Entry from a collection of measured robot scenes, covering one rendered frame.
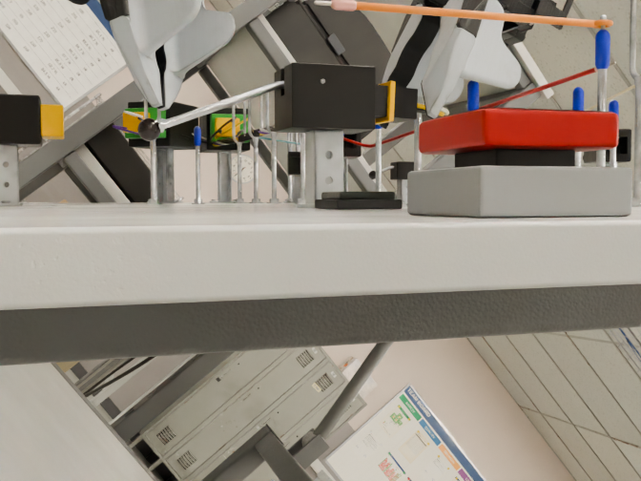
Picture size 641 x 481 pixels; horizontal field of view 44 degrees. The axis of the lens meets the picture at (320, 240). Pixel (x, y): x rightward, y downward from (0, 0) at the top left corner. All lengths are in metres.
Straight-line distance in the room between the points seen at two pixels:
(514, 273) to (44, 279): 0.12
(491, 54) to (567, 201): 0.28
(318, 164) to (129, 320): 0.22
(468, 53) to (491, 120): 0.27
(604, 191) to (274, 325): 0.15
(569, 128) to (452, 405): 8.59
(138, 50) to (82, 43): 7.80
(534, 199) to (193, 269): 0.12
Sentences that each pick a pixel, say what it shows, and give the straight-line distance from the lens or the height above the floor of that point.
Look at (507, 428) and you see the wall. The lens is 9.15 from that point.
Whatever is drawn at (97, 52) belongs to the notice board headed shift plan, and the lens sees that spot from 8.27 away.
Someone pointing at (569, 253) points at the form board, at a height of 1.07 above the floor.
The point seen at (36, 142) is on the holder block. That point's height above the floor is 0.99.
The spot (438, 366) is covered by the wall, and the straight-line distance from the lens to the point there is 8.72.
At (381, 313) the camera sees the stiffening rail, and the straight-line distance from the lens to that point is 0.35.
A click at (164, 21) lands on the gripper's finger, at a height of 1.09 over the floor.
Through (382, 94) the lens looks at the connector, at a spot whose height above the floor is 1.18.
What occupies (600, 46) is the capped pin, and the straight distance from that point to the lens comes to 0.48.
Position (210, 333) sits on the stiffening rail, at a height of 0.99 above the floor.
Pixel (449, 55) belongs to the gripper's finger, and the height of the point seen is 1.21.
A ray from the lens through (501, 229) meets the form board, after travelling 0.22.
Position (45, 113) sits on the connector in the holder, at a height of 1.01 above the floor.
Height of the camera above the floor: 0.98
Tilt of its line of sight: 12 degrees up
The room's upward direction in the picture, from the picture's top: 51 degrees clockwise
